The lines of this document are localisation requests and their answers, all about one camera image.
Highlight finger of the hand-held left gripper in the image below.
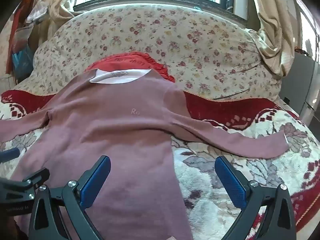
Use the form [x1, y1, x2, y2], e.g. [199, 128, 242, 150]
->
[0, 168, 50, 200]
[0, 148, 20, 164]

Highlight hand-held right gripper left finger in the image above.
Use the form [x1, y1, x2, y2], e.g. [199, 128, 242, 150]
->
[29, 155, 112, 240]

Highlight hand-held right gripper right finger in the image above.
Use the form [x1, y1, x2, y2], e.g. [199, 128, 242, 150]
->
[214, 156, 299, 240]

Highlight pink long-sleeve shirt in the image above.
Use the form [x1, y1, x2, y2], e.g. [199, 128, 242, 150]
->
[0, 68, 292, 240]

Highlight hanging clothes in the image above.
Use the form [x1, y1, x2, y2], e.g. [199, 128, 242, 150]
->
[6, 0, 50, 73]

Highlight red and white plush blanket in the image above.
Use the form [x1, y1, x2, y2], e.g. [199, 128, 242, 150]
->
[0, 90, 320, 240]

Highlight grey cabinet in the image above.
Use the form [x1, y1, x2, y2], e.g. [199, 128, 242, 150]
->
[279, 47, 320, 130]

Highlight red ruffled pillow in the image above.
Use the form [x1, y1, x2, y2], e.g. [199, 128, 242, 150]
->
[84, 52, 175, 83]

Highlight floral quilt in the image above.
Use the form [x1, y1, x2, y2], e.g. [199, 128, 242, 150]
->
[7, 4, 283, 100]

